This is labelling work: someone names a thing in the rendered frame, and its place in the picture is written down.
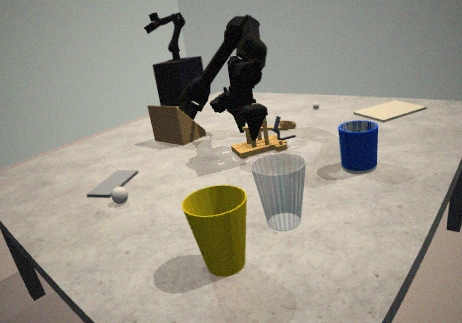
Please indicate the olive yellow cup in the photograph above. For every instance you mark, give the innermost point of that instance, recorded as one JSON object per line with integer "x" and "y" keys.
{"x": 217, "y": 217}

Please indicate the blue cup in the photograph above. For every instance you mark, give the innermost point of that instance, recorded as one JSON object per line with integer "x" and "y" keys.
{"x": 358, "y": 146}

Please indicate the white ball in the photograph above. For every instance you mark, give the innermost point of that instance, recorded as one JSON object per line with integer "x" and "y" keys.
{"x": 119, "y": 195}

